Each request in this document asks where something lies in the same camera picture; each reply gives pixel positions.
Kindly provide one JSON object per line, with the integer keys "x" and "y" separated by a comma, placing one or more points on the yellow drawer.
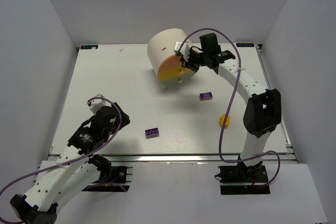
{"x": 170, "y": 73}

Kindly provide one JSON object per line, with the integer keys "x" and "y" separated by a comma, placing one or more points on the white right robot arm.
{"x": 263, "y": 106}

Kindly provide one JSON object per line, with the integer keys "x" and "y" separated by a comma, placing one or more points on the orange drawer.
{"x": 170, "y": 62}

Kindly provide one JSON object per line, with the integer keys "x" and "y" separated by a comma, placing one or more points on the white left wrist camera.
{"x": 96, "y": 103}

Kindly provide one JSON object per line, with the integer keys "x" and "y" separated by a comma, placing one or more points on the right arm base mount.
{"x": 242, "y": 180}

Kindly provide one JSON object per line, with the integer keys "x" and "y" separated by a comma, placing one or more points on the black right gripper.
{"x": 191, "y": 60}

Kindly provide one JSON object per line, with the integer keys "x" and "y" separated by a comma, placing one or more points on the blue label sticker left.
{"x": 88, "y": 47}

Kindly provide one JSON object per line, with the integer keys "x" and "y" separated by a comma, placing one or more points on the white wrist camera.
{"x": 182, "y": 50}
{"x": 96, "y": 103}

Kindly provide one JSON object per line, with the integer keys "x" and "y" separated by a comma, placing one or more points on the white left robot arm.
{"x": 77, "y": 167}

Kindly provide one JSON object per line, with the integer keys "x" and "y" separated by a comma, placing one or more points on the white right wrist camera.
{"x": 182, "y": 50}

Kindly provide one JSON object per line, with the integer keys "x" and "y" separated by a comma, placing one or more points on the yellow rounded lego brick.
{"x": 224, "y": 120}

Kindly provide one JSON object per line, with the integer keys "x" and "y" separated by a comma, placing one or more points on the white round drawer cabinet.
{"x": 160, "y": 47}

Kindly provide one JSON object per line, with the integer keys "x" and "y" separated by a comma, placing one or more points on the purple lego brick underside up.
{"x": 153, "y": 132}

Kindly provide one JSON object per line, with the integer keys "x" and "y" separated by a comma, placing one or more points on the purple lego brick studs up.
{"x": 205, "y": 96}

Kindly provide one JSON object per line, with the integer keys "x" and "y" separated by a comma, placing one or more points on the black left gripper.
{"x": 121, "y": 114}

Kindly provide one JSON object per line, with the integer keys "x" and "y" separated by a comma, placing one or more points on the blue label sticker right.
{"x": 245, "y": 44}

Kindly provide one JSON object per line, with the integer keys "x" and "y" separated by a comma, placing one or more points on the blue label sticker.
{"x": 88, "y": 47}
{"x": 245, "y": 44}

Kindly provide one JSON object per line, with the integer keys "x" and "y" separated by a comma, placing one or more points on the aluminium table edge rail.
{"x": 287, "y": 157}

